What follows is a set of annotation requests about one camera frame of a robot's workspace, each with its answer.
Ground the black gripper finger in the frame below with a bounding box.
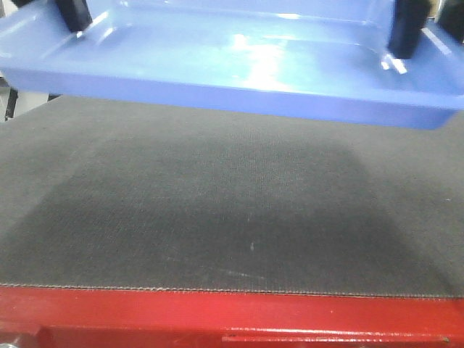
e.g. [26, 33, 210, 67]
[387, 0, 431, 59]
[55, 0, 92, 32]

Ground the blue plastic tray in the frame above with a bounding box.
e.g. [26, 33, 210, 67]
[1, 1, 463, 129]

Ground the dark grey table mat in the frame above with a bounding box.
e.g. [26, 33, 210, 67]
[1, 96, 463, 297]

